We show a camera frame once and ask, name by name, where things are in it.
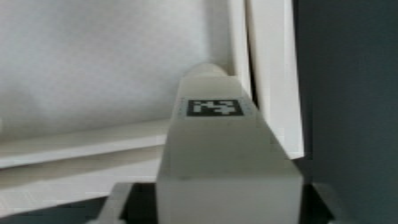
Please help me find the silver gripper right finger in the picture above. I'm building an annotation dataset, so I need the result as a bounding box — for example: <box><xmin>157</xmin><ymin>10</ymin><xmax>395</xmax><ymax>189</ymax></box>
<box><xmin>301</xmin><ymin>183</ymin><xmax>349</xmax><ymax>224</ymax></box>

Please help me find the white desk leg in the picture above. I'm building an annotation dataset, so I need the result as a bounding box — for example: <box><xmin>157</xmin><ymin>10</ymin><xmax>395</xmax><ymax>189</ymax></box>
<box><xmin>156</xmin><ymin>64</ymin><xmax>303</xmax><ymax>224</ymax></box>

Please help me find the white L-shaped fence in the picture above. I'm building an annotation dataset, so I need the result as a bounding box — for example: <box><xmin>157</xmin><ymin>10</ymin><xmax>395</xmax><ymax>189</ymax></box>
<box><xmin>0</xmin><ymin>0</ymin><xmax>303</xmax><ymax>217</ymax></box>

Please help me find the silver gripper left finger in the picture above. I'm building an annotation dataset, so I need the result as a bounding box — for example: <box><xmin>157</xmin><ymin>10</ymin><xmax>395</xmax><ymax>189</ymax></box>
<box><xmin>86</xmin><ymin>183</ymin><xmax>132</xmax><ymax>224</ymax></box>

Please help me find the white desk top tray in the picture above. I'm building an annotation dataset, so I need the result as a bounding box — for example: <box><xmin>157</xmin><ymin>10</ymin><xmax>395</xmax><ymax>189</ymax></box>
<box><xmin>0</xmin><ymin>0</ymin><xmax>246</xmax><ymax>169</ymax></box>

